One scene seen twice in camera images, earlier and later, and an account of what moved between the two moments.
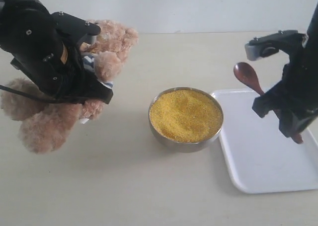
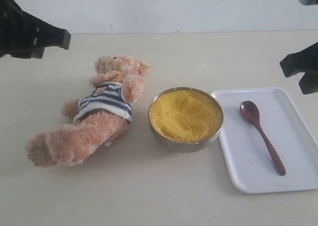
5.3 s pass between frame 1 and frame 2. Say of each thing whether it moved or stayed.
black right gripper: moved
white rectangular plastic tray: stayed
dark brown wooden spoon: moved
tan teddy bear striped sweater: moved
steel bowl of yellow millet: stayed
